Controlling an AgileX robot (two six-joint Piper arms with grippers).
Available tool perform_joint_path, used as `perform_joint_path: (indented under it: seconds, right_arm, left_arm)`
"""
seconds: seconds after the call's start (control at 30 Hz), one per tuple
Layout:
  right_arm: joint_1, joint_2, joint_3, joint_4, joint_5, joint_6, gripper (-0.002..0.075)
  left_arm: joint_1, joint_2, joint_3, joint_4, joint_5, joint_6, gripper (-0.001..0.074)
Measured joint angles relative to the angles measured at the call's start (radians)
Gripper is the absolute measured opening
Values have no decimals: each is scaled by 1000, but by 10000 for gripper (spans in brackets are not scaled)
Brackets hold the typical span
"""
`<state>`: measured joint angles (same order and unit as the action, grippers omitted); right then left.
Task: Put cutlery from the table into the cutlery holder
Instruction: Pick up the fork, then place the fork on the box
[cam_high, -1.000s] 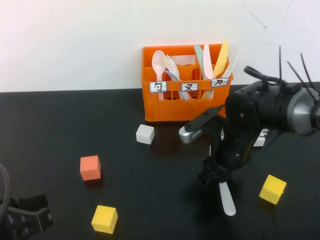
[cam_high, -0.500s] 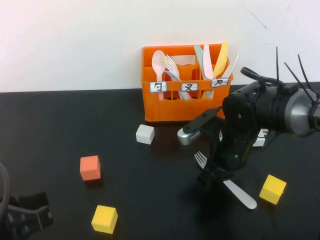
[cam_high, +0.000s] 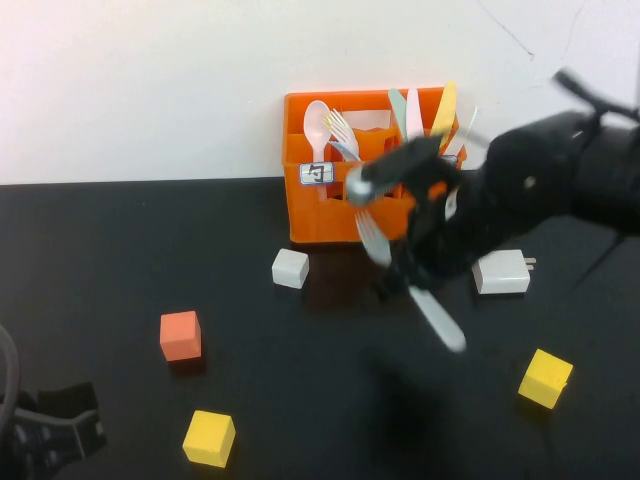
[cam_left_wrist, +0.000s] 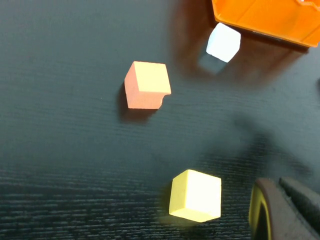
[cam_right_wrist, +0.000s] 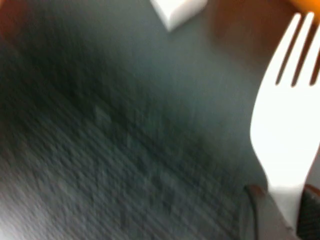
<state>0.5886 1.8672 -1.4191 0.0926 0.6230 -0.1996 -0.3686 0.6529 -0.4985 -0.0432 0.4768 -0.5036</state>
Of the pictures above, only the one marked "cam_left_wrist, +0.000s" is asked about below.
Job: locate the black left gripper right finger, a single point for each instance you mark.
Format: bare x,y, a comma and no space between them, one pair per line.
302,200

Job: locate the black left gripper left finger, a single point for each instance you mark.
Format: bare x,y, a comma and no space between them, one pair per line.
277,220

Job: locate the orange plastic cutlery holder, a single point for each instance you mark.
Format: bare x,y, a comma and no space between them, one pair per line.
262,17

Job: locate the yellow foam cube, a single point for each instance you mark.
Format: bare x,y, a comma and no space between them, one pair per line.
195,195

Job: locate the white foam cube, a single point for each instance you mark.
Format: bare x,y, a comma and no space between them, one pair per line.
222,42

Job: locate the salmon orange foam cube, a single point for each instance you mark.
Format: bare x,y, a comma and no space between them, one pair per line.
147,85

